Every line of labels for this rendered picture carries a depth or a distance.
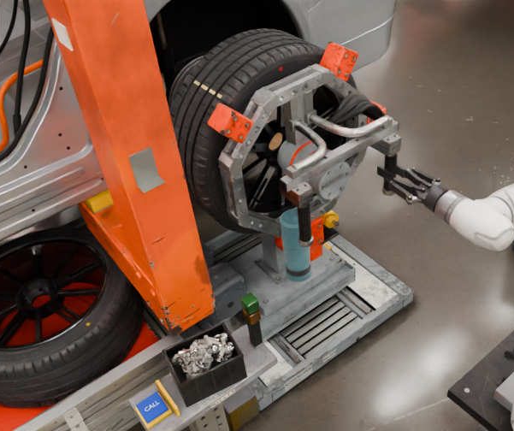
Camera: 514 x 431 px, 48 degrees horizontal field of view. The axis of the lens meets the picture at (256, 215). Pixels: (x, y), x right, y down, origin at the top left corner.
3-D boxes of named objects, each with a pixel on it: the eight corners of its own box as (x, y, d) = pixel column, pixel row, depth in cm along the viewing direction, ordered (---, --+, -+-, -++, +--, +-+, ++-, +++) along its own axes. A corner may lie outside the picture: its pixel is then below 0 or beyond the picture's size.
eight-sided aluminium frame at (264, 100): (353, 181, 214) (354, 44, 179) (366, 190, 210) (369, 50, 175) (233, 251, 193) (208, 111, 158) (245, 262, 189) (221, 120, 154)
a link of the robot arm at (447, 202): (468, 217, 164) (451, 207, 168) (473, 192, 158) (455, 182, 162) (446, 232, 161) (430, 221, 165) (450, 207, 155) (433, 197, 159)
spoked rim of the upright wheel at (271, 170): (260, 197, 226) (323, 81, 215) (298, 227, 211) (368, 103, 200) (160, 168, 190) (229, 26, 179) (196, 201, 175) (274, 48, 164)
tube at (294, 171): (298, 126, 173) (296, 95, 167) (342, 153, 161) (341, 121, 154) (251, 150, 167) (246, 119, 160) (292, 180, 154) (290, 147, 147)
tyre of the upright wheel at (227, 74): (263, 218, 234) (345, 70, 219) (300, 248, 219) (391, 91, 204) (130, 183, 186) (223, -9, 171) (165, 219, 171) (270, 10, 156)
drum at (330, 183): (309, 160, 194) (307, 124, 184) (353, 189, 180) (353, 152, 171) (275, 178, 188) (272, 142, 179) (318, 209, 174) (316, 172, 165)
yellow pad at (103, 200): (112, 180, 214) (109, 168, 211) (128, 197, 205) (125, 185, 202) (78, 196, 209) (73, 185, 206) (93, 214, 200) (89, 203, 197)
